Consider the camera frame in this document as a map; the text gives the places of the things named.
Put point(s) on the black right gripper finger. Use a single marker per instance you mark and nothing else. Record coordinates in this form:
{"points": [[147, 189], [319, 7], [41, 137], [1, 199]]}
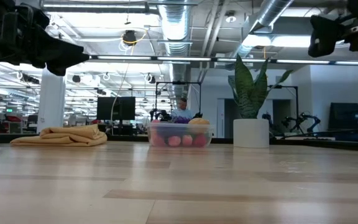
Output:
{"points": [[325, 37]]}

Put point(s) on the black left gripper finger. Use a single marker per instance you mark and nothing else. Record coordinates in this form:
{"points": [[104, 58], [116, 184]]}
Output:
{"points": [[64, 59]]}

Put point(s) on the purple toy grape bunch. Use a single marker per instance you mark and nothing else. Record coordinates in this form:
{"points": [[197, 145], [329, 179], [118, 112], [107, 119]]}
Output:
{"points": [[182, 119]]}

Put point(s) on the tan toy potato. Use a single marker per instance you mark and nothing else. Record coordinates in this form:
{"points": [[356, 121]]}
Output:
{"points": [[199, 121]]}

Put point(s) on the red toy strawberry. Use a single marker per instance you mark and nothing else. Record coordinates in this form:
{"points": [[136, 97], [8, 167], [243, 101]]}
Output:
{"points": [[200, 140]]}

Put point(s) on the black background robot arm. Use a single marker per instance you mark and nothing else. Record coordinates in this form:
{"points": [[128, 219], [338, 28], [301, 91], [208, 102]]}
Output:
{"points": [[160, 115], [301, 119]]}

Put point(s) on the clear plastic tupperware container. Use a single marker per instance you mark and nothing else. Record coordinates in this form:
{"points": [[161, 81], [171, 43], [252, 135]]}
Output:
{"points": [[210, 130]]}

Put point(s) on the white pillar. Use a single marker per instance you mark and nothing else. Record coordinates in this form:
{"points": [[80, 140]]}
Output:
{"points": [[51, 102]]}

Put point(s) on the black ceiling device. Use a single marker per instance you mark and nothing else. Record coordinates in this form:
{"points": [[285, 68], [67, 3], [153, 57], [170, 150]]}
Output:
{"points": [[129, 37]]}

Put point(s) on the black background monitor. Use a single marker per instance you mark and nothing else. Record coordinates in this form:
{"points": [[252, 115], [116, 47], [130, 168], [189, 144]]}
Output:
{"points": [[116, 108]]}

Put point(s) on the folded yellow cloth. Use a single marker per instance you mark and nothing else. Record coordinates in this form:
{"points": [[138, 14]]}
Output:
{"points": [[64, 135]]}

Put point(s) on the black background cabinet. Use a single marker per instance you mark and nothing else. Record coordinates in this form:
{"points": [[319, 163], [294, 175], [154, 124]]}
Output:
{"points": [[350, 116]]}

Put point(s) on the green snake plant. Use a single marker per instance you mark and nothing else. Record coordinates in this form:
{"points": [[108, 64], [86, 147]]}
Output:
{"points": [[250, 93]]}

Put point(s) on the white plant pot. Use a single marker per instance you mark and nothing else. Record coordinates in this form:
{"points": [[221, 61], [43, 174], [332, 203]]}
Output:
{"points": [[251, 132]]}

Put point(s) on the long ceiling light bar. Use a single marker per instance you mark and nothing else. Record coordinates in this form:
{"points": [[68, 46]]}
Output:
{"points": [[197, 59]]}

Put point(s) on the person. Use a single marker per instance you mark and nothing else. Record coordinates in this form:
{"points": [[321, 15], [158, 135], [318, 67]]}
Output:
{"points": [[182, 112]]}

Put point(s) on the silver ventilation duct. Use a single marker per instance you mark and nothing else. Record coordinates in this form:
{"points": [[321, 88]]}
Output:
{"points": [[269, 15], [174, 31]]}

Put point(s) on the black background rig frame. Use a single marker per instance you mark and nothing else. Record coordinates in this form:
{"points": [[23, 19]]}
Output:
{"points": [[296, 105], [179, 82]]}

